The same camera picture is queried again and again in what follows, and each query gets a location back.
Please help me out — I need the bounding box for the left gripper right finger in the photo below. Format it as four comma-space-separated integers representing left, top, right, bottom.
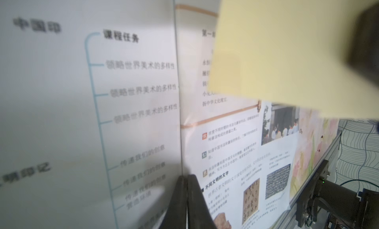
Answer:
187, 174, 217, 229

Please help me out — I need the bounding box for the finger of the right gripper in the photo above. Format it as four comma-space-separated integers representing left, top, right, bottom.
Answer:
347, 3, 379, 86

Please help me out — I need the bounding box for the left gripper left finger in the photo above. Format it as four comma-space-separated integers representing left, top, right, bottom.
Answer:
159, 176, 188, 229

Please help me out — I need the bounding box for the yellow sticky note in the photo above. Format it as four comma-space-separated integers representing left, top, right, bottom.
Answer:
208, 0, 379, 119

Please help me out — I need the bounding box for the art textbook with yellow cover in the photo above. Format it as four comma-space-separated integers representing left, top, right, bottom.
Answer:
0, 0, 300, 229

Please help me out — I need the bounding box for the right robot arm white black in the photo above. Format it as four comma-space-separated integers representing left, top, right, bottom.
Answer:
316, 3, 379, 229

